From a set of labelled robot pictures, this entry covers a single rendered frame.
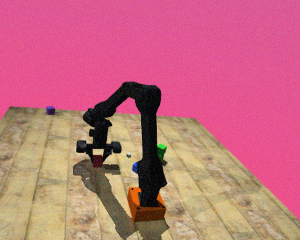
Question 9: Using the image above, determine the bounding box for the small blue block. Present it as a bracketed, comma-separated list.
[132, 162, 137, 172]

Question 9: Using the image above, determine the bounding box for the small purple block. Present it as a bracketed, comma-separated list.
[46, 105, 55, 115]

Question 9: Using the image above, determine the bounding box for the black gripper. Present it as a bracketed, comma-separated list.
[76, 133, 122, 163]

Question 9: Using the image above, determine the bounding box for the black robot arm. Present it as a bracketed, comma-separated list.
[82, 81, 168, 208]

